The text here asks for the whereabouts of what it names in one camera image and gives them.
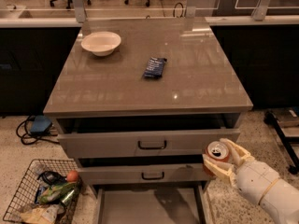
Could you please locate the green can in basket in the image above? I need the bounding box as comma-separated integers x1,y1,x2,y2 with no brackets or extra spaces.
60,189,76,206

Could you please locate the black wire basket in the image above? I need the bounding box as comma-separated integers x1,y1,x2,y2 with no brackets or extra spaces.
3,159,77,224

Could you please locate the red coke can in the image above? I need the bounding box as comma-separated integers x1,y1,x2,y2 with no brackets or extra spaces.
203,140,232,177

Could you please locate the black floor cable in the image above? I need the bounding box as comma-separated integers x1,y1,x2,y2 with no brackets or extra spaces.
15,115,60,146

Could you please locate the middle grey drawer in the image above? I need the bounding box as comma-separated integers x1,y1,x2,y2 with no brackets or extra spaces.
78,163,212,185

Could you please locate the black rolling cart frame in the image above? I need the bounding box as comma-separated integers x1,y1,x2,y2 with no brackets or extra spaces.
264,107,299,175

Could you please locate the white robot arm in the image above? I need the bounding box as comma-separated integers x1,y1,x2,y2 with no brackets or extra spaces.
203,138,299,224

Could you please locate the bottom grey drawer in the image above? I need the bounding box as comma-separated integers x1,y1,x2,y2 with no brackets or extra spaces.
93,185,211,224

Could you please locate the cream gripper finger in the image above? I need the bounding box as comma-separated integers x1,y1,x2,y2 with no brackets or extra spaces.
203,154,237,188
220,138,255,167

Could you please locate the top grey drawer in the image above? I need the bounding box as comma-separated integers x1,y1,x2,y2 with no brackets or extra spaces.
58,129,240,158

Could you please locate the white bowl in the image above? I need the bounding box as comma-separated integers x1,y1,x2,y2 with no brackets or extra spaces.
81,32,121,57

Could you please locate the grey drawer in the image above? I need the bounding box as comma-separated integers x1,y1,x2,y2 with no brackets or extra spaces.
78,163,212,185
93,185,211,224
58,129,240,158

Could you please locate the grey drawer cabinet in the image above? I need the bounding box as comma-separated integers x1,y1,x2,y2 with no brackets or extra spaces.
42,17,254,224

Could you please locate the black bag in basket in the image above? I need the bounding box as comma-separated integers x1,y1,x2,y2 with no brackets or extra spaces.
37,171,66,186

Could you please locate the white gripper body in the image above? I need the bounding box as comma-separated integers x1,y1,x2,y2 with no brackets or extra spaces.
236,160,280,205

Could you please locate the orange fruit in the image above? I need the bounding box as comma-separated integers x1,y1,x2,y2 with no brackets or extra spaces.
66,170,78,182

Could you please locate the yellow snack bag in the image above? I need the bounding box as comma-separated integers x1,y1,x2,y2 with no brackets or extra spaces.
20,204,60,224

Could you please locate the blue foot pedal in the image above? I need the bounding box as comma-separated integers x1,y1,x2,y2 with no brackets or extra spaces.
30,115,52,135

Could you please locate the blue snack packet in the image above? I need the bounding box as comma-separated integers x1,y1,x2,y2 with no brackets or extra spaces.
143,57,167,78

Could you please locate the green chip bag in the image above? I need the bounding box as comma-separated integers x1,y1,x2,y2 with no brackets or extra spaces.
37,182,77,204

